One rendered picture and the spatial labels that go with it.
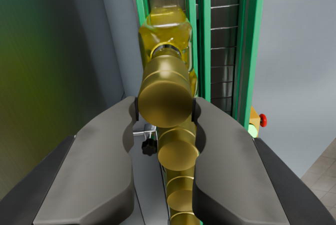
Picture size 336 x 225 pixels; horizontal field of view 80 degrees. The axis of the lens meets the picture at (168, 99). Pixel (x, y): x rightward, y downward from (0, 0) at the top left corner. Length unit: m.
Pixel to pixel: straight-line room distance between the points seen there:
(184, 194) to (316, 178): 2.28
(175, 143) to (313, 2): 0.54
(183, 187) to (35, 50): 0.18
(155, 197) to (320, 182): 2.02
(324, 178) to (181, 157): 2.35
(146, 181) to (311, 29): 0.60
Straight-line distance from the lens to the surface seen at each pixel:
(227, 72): 0.45
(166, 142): 0.16
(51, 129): 0.23
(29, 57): 0.22
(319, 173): 2.41
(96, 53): 0.44
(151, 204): 0.73
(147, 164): 0.59
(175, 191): 0.20
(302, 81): 0.70
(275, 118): 0.73
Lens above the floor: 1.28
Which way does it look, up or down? 61 degrees down
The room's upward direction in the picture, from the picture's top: 180 degrees counter-clockwise
